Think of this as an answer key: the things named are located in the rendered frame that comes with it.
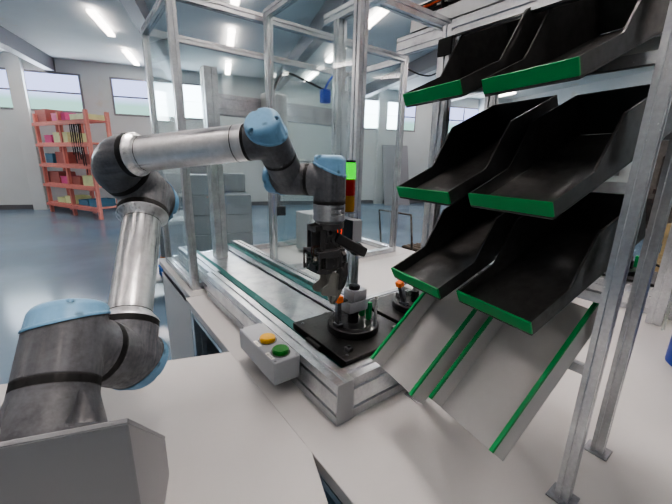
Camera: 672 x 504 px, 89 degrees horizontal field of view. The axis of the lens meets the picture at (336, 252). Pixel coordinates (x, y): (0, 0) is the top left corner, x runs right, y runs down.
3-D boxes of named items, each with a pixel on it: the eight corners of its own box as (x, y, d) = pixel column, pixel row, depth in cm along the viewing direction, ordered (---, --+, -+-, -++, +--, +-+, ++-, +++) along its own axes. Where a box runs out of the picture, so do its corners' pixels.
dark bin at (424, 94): (461, 97, 50) (451, 42, 47) (405, 108, 61) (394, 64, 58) (578, 37, 58) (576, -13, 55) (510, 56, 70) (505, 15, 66)
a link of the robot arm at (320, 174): (316, 155, 82) (351, 155, 80) (316, 200, 85) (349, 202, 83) (305, 154, 75) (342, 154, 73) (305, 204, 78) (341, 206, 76)
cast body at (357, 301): (349, 314, 89) (350, 289, 88) (339, 309, 93) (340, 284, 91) (373, 307, 94) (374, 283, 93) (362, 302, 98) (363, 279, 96)
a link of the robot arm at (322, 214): (332, 201, 86) (353, 205, 79) (332, 219, 87) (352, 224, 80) (307, 202, 81) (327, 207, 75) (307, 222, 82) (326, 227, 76)
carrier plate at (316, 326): (345, 369, 79) (345, 361, 78) (292, 328, 97) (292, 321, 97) (415, 339, 93) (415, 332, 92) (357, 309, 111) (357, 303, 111)
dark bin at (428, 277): (440, 300, 58) (429, 265, 55) (394, 277, 69) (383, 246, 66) (545, 223, 66) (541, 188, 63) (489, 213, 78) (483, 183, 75)
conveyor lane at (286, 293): (345, 403, 81) (346, 365, 78) (222, 293, 146) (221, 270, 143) (423, 363, 98) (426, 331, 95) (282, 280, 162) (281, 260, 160)
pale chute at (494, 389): (503, 462, 51) (491, 452, 48) (440, 406, 62) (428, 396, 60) (606, 315, 54) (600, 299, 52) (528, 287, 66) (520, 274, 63)
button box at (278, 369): (274, 386, 80) (274, 363, 78) (240, 347, 96) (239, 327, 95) (300, 376, 84) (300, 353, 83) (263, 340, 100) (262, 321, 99)
